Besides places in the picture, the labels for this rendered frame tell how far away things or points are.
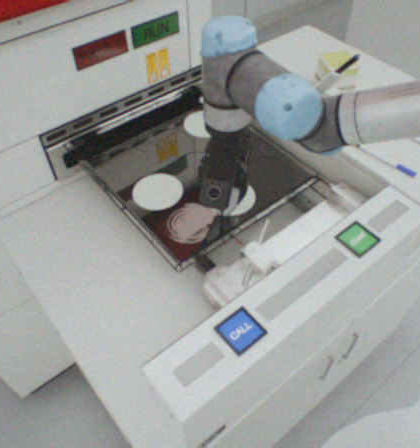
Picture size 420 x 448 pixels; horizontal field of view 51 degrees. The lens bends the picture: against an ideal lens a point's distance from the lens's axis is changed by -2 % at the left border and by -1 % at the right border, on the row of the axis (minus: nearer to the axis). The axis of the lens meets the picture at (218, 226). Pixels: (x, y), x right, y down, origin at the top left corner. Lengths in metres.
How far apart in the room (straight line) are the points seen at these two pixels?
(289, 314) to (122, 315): 0.32
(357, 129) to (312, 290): 0.25
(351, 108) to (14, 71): 0.59
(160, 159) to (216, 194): 0.31
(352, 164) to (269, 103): 0.40
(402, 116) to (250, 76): 0.20
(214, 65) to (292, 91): 0.13
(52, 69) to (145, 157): 0.25
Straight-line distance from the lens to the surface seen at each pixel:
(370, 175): 0.90
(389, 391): 1.73
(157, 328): 0.81
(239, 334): 0.64
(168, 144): 1.01
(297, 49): 1.23
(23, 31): 0.88
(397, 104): 0.62
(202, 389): 0.61
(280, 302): 0.68
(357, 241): 0.76
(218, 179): 0.69
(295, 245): 0.84
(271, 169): 0.95
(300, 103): 0.54
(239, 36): 0.61
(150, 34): 1.00
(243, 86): 0.58
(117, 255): 0.91
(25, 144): 0.98
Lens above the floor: 1.54
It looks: 50 degrees down
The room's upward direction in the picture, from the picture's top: straight up
